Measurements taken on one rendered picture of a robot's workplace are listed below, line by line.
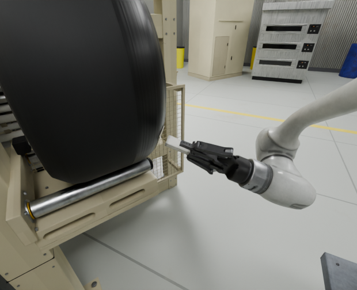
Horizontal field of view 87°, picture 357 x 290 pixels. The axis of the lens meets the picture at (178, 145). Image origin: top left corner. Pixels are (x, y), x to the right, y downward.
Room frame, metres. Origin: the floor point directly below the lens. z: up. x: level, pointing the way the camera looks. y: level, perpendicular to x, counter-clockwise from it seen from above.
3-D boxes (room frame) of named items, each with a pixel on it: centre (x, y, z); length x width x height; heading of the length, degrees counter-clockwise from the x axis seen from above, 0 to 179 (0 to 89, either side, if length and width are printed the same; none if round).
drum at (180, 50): (7.66, 0.00, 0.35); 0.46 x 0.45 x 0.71; 65
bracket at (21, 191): (0.42, 0.47, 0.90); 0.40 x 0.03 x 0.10; 36
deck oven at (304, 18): (5.74, -2.85, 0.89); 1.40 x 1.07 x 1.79; 67
